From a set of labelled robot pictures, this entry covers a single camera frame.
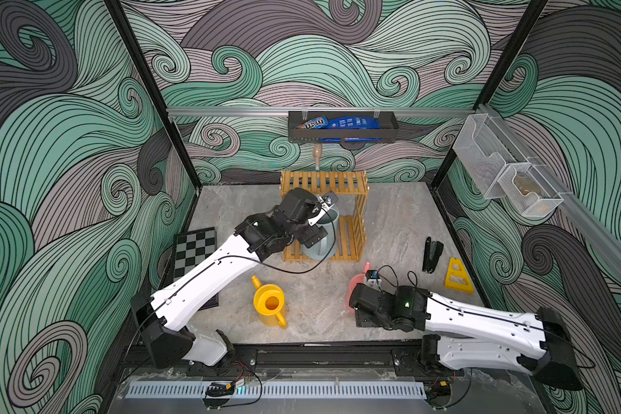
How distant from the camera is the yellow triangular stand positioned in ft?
2.93

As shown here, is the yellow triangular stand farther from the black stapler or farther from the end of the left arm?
the end of the left arm

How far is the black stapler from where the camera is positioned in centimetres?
94

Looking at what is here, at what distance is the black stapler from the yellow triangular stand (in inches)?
2.0
